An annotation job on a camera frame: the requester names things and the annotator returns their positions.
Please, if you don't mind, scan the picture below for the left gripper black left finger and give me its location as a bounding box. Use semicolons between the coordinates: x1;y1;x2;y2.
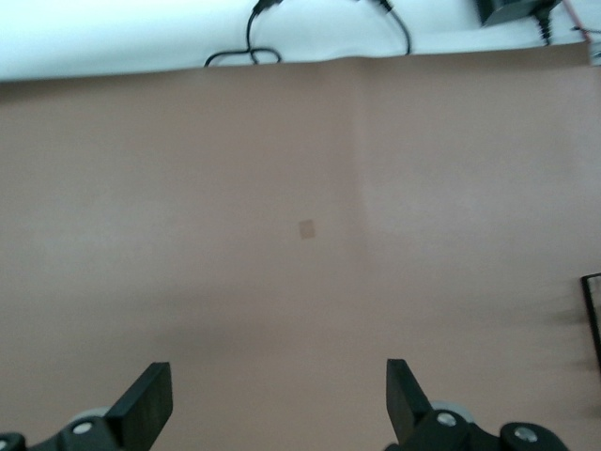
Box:
0;361;174;451

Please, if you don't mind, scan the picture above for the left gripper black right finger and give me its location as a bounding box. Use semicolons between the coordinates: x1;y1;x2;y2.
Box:
385;359;570;451

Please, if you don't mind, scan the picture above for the black wire cup holder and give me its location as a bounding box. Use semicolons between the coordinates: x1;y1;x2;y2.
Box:
580;272;601;377

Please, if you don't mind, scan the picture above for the dark grey power adapter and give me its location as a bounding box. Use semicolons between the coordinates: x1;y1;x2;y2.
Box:
476;0;561;28

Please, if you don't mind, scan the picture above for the black looped cable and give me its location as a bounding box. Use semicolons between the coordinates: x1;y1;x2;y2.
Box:
205;0;283;68

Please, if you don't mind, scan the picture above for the black cable with thick plug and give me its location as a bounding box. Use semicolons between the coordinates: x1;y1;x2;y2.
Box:
532;11;555;47

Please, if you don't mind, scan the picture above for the thin red wire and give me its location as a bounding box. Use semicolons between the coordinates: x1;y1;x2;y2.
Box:
562;0;593;44

